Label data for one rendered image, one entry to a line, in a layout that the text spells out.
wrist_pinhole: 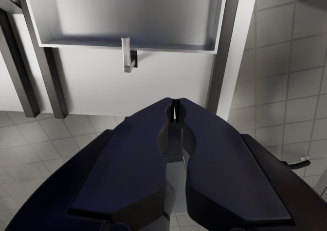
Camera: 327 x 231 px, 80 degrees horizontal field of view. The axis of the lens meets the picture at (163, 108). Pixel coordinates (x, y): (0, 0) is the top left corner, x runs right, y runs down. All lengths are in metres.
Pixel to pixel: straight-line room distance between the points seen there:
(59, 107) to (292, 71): 1.33
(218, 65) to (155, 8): 0.13
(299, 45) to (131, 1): 1.22
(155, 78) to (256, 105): 1.21
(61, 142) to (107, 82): 1.49
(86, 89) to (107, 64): 0.07
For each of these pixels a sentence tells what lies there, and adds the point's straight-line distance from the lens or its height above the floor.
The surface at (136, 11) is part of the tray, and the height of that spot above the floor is 0.88.
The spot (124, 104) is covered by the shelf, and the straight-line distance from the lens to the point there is 0.38.
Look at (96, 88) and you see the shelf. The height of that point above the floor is 0.88.
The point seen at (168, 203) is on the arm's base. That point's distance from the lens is 0.64.
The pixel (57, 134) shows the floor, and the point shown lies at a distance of 1.80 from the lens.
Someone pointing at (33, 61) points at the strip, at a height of 0.88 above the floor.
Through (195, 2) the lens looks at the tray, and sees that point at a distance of 0.32.
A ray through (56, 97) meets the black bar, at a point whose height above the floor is 0.90.
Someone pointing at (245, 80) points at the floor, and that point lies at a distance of 1.38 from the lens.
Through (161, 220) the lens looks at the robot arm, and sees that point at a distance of 0.61.
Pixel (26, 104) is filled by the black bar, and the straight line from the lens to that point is 0.44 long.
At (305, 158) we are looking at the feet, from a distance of 1.97.
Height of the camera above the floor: 1.20
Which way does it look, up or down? 59 degrees down
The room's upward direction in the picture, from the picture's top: 175 degrees counter-clockwise
